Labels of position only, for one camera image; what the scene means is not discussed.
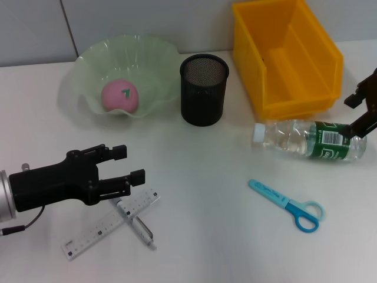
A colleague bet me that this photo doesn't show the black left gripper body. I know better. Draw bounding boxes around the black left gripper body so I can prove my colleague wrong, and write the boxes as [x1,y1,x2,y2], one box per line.
[8,149,101,213]

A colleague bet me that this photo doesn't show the pink toy peach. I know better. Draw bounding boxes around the pink toy peach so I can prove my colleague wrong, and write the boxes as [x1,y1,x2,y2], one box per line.
[101,78,140,114]

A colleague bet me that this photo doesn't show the clear green-label water bottle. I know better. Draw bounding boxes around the clear green-label water bottle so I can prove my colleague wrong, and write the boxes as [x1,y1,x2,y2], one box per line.
[252,119,368,163]

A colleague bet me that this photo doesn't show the silver pen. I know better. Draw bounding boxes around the silver pen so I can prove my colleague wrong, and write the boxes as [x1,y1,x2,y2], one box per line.
[109,198,157,252]

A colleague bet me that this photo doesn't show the clear plastic ruler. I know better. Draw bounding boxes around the clear plastic ruler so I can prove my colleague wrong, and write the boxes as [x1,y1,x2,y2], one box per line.
[61,188,161,262]

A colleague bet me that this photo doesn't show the green wavy glass fruit plate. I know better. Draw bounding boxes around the green wavy glass fruit plate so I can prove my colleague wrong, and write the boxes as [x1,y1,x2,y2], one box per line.
[73,34,180,119]

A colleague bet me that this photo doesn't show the black mesh pen holder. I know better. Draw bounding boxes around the black mesh pen holder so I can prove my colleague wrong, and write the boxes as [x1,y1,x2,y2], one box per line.
[179,54,230,127]

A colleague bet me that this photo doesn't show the blue scissors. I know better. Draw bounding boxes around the blue scissors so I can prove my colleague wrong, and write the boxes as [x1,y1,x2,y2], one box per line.
[248,179,326,233]

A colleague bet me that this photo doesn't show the yellow plastic bin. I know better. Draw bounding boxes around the yellow plastic bin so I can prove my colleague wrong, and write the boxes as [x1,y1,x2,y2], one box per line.
[232,0,344,120]

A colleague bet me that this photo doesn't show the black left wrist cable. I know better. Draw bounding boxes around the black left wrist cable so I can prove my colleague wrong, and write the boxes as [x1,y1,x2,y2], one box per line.
[0,205,47,237]

